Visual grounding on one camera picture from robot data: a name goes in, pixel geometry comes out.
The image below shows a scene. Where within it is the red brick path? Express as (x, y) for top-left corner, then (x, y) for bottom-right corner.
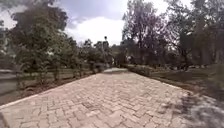
(0, 67), (224, 128)

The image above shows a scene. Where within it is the grey asphalt road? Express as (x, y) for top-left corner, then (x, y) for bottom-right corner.
(0, 69), (21, 96)

